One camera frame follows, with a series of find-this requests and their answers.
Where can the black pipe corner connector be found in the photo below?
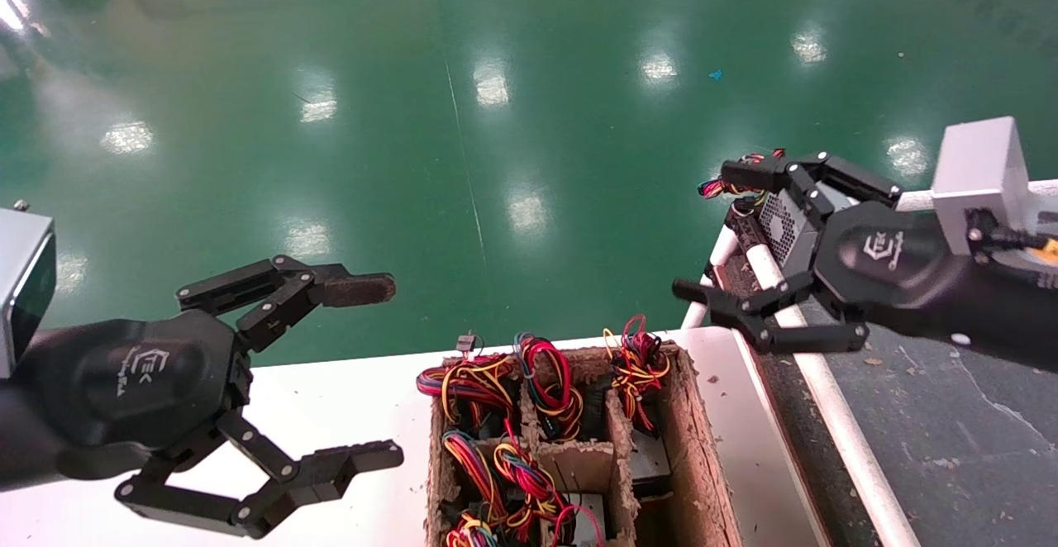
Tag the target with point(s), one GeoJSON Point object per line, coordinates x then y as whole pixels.
{"type": "Point", "coordinates": [748, 233]}

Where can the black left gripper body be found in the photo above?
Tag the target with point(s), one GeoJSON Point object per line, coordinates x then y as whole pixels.
{"type": "Point", "coordinates": [124, 382]}

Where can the brown pulp divider box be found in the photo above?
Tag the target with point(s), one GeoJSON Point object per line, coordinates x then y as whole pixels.
{"type": "Point", "coordinates": [694, 448]}

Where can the dark conveyor belt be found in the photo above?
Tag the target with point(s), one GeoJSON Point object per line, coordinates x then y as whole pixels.
{"type": "Point", "coordinates": [950, 448]}

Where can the left gripper finger worn pad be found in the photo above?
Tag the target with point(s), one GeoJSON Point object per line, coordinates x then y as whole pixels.
{"type": "Point", "coordinates": [281, 291]}

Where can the silver power supply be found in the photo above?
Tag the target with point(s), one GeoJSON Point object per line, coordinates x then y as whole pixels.
{"type": "Point", "coordinates": [651, 460]}

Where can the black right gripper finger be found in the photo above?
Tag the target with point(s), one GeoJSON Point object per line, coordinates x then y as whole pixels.
{"type": "Point", "coordinates": [769, 316]}
{"type": "Point", "coordinates": [814, 183]}

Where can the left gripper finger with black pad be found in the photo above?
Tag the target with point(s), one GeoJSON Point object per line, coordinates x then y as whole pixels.
{"type": "Point", "coordinates": [318, 473]}

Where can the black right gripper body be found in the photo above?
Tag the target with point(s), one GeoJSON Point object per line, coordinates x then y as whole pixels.
{"type": "Point", "coordinates": [893, 274]}

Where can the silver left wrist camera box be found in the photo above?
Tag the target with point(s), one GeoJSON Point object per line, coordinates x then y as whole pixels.
{"type": "Point", "coordinates": [21, 291]}

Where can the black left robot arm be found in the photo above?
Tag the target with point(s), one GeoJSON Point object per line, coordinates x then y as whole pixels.
{"type": "Point", "coordinates": [21, 439]}

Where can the white frame pipe with clamp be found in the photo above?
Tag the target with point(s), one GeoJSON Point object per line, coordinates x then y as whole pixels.
{"type": "Point", "coordinates": [724, 245]}

